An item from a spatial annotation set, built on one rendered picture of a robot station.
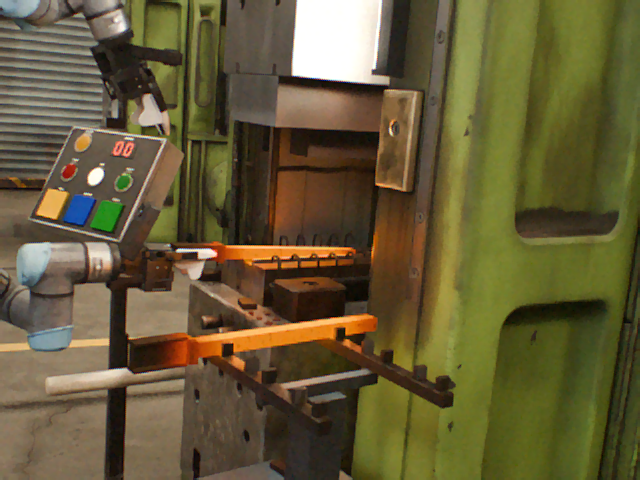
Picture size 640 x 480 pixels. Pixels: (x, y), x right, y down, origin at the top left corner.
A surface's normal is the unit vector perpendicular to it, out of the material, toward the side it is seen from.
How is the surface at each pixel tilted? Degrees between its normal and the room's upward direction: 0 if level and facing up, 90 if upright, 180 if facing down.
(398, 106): 90
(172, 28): 89
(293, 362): 90
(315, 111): 90
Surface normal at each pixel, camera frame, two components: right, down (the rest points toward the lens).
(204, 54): 0.29, 0.21
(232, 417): -0.85, 0.03
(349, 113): 0.52, 0.20
